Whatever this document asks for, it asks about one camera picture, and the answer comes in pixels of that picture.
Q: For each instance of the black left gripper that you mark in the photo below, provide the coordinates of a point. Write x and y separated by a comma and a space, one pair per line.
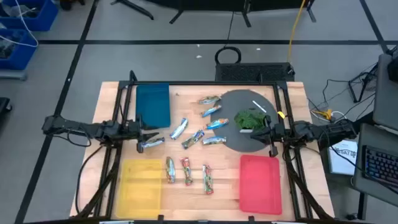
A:
134, 129

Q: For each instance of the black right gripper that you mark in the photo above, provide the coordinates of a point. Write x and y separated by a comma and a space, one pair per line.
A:
278, 132

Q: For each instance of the blue silver granola bar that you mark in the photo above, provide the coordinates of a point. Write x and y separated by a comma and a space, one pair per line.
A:
179, 128
154, 142
193, 139

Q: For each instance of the red green granola bar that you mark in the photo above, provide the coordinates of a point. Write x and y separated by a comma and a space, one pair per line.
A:
170, 169
208, 179
186, 171

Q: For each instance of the orange blue granola bar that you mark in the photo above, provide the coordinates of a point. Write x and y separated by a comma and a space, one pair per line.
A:
217, 124
210, 99
214, 140
211, 110

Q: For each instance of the red plastic tray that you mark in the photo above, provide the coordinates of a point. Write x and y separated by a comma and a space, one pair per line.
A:
260, 185

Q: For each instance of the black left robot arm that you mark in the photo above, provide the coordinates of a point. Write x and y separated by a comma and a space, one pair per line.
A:
77, 127

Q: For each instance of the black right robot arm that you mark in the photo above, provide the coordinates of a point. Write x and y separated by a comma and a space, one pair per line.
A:
326, 132

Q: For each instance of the green plant in white pot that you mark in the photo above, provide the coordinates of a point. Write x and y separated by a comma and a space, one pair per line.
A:
248, 119

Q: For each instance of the white strip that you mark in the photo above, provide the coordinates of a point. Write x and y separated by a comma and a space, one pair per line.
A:
259, 106

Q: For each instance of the yellow tag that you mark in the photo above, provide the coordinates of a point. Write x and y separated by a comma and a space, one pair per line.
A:
281, 114

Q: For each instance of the grey round mat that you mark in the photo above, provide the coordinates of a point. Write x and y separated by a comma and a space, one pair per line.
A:
230, 133

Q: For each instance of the teal blue plastic tray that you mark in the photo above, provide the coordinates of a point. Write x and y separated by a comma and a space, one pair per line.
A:
154, 105

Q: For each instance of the yellow plastic tray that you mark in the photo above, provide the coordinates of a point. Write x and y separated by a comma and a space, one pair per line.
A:
139, 189

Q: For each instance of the black perforated case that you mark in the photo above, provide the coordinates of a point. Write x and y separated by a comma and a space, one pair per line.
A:
255, 72

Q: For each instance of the yellow floor connector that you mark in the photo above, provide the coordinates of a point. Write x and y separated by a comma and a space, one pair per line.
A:
323, 114

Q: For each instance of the white paper box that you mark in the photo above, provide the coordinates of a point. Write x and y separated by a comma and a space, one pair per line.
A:
342, 158

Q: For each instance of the black stand legs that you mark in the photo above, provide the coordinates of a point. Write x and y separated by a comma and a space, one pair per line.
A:
245, 15

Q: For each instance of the black tripod leg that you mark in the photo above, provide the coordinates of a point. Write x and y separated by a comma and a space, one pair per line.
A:
136, 8

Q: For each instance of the grey monitor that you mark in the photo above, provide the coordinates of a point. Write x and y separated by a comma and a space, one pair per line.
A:
385, 93

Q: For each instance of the blue storage bin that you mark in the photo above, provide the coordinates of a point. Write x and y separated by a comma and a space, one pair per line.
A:
40, 18
21, 56

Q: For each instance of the black metal frame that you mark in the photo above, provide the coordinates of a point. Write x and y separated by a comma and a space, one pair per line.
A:
202, 83

